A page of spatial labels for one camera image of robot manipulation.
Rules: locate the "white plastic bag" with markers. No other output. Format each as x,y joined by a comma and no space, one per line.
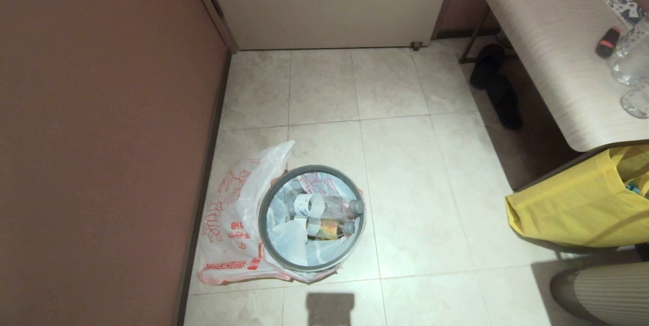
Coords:
276,199

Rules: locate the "flat red printed plastic bag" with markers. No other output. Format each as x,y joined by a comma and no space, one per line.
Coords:
228,214

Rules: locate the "yellow bag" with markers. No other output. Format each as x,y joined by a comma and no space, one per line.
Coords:
573,204

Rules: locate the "clear bottle white blue label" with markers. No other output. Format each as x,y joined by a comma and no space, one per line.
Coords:
314,205

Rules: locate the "clear bottle yellow label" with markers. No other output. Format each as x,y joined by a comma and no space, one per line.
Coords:
327,228

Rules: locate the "small brass door stopper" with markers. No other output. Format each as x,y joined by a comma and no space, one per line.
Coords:
416,45

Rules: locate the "white door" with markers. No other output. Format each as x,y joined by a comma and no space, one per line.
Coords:
329,1

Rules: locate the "black slipper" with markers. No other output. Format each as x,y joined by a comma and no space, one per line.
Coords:
507,105
488,65

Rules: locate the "dark metal table leg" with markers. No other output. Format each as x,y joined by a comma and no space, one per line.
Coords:
474,37

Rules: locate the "beige wood grain table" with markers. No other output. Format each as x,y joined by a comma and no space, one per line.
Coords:
552,47

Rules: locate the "black red small device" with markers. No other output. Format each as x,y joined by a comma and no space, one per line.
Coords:
607,43

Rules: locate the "small clear glass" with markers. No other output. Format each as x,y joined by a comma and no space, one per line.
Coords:
636,100

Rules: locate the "grey ribbed round object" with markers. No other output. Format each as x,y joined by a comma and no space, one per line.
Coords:
603,295

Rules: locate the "large clear glass jar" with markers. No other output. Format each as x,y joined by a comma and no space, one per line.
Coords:
631,60

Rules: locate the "blue white booklet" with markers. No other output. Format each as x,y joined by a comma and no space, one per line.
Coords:
618,4

